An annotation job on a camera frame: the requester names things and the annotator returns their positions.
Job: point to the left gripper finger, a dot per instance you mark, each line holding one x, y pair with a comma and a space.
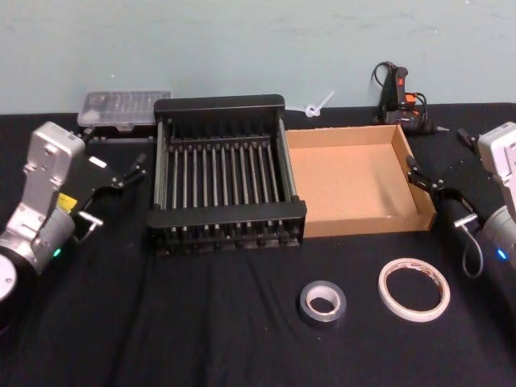
131, 174
85, 133

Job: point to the roll of white tape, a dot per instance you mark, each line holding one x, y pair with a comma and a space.
443, 300

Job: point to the black rack with steel bars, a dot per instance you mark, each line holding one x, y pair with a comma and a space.
225, 215

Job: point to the small white three-armed plastic piece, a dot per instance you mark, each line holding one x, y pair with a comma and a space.
312, 109

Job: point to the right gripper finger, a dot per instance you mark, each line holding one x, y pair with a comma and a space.
467, 138
421, 175

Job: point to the black table cloth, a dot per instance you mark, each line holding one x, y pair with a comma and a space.
201, 330

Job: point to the clear plastic case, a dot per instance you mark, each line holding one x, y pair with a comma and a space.
121, 106

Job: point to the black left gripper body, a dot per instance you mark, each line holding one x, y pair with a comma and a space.
90, 177

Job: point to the roll of silver tape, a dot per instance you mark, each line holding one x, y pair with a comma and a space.
305, 312

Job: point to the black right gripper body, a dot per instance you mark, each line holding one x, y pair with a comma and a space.
463, 181

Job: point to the shallow brown cardboard tray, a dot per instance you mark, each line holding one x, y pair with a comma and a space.
346, 181

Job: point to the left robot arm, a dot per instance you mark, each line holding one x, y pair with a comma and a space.
40, 169

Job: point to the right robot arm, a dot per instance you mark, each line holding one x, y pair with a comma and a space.
502, 149

